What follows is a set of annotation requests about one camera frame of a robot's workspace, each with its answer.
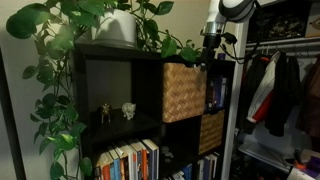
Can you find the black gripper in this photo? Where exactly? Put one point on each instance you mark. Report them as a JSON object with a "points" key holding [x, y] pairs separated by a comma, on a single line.
{"points": [[211, 44]]}

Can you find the brown woven storage basket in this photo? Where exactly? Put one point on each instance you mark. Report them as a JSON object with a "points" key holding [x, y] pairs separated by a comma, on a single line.
{"points": [[211, 131], [183, 93]]}

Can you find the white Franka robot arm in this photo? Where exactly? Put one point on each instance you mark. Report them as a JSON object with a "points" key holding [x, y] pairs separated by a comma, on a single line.
{"points": [[233, 8]]}

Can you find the small dark blue cup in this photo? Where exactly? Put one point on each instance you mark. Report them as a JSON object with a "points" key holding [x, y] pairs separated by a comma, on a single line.
{"points": [[222, 56]]}

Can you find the blue Circuits book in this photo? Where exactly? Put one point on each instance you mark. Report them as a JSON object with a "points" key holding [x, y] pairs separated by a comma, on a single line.
{"points": [[218, 91]]}

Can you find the dark hanging garment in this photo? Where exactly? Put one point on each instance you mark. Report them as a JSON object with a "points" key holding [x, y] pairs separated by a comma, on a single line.
{"points": [[251, 83]]}

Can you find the white red hanging jacket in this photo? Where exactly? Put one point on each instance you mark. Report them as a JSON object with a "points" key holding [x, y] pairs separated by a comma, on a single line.
{"points": [[263, 96]]}

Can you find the dark patterned bag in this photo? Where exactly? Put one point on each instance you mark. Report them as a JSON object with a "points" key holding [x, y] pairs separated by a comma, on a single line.
{"points": [[280, 23]]}

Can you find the black hanging jacket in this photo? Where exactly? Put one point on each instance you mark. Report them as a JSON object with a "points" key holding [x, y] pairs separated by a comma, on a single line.
{"points": [[283, 93]]}

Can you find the closet rod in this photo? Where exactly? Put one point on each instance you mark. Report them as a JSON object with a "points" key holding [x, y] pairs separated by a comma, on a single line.
{"points": [[293, 46]]}

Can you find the white elephant figurine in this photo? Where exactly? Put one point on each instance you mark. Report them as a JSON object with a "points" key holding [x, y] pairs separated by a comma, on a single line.
{"points": [[128, 110]]}

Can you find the white plant pot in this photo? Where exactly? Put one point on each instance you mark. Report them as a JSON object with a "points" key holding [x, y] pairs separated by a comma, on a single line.
{"points": [[115, 28]]}

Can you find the grey round stone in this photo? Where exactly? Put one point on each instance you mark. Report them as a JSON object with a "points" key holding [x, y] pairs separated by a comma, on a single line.
{"points": [[165, 149], [168, 160], [169, 155]]}

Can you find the white upright book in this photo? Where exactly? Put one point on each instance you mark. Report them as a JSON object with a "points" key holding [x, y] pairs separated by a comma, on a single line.
{"points": [[214, 165]]}

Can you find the white low shelf board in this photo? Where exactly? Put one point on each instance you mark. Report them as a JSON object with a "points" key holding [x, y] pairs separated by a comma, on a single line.
{"points": [[263, 155]]}

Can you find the brown hanging garment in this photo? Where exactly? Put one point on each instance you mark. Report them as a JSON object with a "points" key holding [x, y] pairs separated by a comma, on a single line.
{"points": [[311, 100]]}

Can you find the blue hardcover book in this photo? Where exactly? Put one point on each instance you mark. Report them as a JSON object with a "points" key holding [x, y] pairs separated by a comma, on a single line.
{"points": [[186, 172]]}

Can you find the cardboard box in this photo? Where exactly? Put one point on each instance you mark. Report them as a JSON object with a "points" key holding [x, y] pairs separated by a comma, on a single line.
{"points": [[313, 23]]}

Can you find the gold animal figurine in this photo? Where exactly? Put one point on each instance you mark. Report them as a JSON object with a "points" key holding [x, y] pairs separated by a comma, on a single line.
{"points": [[105, 113]]}

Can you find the grey blue book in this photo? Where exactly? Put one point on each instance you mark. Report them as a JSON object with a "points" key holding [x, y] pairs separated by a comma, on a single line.
{"points": [[152, 161]]}

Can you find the black cube bookshelf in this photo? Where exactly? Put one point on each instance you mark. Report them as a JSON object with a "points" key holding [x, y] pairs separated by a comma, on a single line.
{"points": [[113, 130]]}

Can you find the white flat book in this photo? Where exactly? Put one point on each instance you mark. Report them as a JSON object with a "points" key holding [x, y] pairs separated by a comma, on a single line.
{"points": [[175, 176]]}

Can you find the orange spine book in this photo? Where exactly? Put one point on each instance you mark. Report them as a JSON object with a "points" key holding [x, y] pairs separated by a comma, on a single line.
{"points": [[144, 164]]}

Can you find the grey paperback book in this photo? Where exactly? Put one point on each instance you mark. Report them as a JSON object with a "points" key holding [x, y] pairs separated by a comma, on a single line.
{"points": [[136, 163]]}

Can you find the white paperback book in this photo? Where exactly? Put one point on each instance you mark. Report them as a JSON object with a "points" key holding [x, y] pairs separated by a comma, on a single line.
{"points": [[124, 165]]}

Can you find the small orange item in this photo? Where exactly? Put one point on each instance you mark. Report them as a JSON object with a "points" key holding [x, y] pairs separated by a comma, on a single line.
{"points": [[299, 164]]}

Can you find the blue paperback book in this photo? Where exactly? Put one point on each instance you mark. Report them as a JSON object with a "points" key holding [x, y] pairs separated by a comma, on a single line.
{"points": [[115, 168]]}

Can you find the white bag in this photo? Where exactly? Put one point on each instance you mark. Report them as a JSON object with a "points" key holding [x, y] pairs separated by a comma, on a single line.
{"points": [[301, 174]]}

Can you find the green pothos plant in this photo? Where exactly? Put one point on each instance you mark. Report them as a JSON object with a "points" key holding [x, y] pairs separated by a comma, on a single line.
{"points": [[60, 40]]}

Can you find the orange red book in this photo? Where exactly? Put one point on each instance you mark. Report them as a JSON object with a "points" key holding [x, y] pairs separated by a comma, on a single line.
{"points": [[106, 170]]}

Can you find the purple item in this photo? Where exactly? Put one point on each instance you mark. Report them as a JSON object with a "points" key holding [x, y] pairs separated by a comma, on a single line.
{"points": [[314, 165]]}

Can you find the dark thin book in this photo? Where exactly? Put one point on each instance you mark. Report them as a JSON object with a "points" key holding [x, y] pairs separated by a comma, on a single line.
{"points": [[97, 172]]}

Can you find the dark vertical beam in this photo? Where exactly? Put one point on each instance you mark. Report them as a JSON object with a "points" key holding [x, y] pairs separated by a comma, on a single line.
{"points": [[11, 126]]}

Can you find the white door frame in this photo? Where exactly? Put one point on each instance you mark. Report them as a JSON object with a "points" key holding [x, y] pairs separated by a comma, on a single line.
{"points": [[233, 116]]}

